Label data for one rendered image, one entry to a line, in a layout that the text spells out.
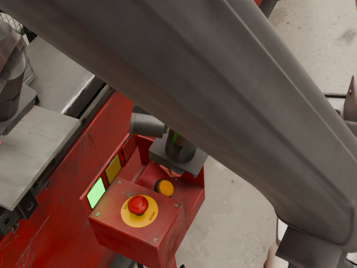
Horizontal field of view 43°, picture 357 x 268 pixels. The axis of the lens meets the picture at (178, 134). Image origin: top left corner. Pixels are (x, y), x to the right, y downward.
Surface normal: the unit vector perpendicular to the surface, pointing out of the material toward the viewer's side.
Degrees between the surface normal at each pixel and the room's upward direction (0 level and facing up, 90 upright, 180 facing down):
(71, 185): 90
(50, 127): 0
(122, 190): 0
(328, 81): 0
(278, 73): 71
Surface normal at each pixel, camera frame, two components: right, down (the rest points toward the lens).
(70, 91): -0.07, -0.65
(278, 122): 0.69, 0.23
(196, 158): 0.15, -0.54
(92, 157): 0.91, 0.29
